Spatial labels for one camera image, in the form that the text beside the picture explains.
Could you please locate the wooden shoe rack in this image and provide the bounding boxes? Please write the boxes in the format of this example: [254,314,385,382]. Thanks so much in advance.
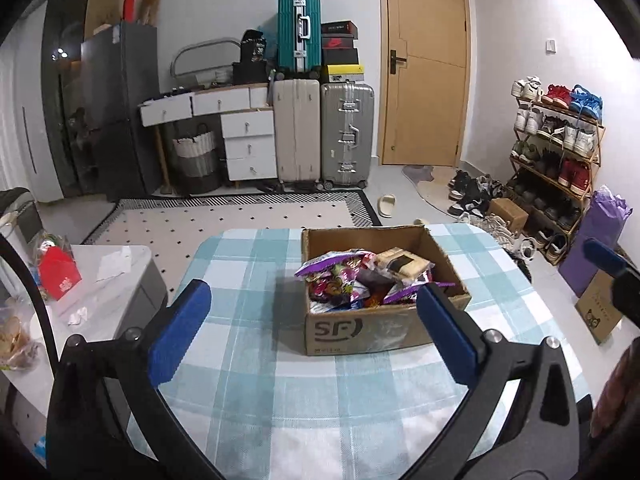
[509,99,606,267]

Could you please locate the large black bag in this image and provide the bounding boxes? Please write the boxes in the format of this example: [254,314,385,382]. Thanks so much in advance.
[232,61,274,86]

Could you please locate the woven laundry basket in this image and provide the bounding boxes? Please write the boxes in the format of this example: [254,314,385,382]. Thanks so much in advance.
[172,129,221,194]

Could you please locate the purple cartoon snack packet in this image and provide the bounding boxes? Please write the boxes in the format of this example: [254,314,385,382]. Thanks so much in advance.
[293,248,377,284]

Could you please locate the purple grape gummy packet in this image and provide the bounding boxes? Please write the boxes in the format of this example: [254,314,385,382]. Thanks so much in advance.
[382,279,457,306]

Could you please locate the black padded chair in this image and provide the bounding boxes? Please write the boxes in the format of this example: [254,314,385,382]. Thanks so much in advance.
[0,187,47,247]

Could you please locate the purple gift bag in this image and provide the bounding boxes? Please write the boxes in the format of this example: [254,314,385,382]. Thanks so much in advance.
[557,184,634,299]

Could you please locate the teal suitcase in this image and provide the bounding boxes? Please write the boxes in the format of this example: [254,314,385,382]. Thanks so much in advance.
[277,0,322,79]

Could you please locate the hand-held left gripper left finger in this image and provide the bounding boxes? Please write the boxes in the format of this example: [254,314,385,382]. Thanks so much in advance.
[46,279,212,480]

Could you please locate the tall flat cardboard box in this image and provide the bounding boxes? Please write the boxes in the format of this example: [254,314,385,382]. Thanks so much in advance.
[83,0,126,41]

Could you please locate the dark glass wardrobe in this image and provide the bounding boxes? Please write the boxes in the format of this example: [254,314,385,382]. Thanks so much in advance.
[40,0,101,201]

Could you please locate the black and white patterned rug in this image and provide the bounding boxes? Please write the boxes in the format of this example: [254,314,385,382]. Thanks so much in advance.
[81,190,384,301]

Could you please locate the plain black shoebox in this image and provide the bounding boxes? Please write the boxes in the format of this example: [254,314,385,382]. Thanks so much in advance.
[321,48,360,66]

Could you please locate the silver suitcase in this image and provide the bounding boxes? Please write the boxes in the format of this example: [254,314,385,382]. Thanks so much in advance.
[319,81,375,190]

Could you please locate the small brown cardboard box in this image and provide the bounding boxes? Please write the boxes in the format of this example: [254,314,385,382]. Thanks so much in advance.
[487,197,530,232]

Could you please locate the white marble side table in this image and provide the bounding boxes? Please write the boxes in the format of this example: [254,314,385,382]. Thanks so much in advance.
[0,243,169,461]

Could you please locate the beige cake packet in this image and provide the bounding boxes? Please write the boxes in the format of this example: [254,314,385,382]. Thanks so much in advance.
[373,246,434,281]

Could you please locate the yellow and black shoebox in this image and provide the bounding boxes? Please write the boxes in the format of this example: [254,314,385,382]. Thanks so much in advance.
[324,63,365,84]

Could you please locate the oval beige mat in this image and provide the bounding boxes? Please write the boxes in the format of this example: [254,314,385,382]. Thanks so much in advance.
[417,169,469,212]

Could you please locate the white tissue paper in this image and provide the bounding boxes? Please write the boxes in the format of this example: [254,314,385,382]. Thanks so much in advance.
[94,249,134,282]

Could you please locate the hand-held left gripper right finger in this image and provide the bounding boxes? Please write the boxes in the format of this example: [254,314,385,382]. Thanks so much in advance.
[415,284,583,480]

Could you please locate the small black bag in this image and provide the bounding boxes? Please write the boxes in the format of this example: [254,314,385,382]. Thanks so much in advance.
[238,29,266,64]

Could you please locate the white desk with drawers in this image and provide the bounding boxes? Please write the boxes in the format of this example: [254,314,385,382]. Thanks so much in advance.
[138,82,275,196]

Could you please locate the grey refrigerator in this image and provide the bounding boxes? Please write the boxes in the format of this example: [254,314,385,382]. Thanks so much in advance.
[79,22,164,199]

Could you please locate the dark cloth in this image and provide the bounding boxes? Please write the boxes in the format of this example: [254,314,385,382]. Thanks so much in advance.
[589,337,640,480]

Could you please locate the white wardrobe door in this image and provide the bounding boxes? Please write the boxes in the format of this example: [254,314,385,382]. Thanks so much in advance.
[0,0,66,202]

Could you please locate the wooden door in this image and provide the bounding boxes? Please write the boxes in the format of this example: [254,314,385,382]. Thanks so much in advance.
[378,0,471,167]

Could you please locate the oval metal frame mirror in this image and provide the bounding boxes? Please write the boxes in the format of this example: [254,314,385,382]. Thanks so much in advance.
[169,37,241,79]

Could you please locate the pile of dark and white shoes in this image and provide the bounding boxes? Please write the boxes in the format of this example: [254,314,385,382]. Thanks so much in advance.
[446,169,537,257]

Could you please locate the white drawer cabinet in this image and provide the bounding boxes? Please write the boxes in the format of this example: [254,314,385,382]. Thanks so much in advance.
[219,108,278,182]

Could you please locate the red gift box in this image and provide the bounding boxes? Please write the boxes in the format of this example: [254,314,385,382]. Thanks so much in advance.
[37,244,84,302]

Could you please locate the black cable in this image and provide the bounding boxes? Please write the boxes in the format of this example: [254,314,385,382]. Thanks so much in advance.
[0,234,57,362]

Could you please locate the clear bag of bread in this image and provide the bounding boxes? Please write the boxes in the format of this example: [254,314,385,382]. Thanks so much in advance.
[0,304,42,372]

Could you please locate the shoe rack with shoes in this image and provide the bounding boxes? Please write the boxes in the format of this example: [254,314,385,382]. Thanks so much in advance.
[509,74,604,262]

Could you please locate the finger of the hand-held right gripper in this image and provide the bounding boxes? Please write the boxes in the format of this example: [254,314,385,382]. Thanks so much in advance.
[582,238,640,328]

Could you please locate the cream suitcase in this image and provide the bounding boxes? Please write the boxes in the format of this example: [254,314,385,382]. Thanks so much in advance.
[272,78,321,185]

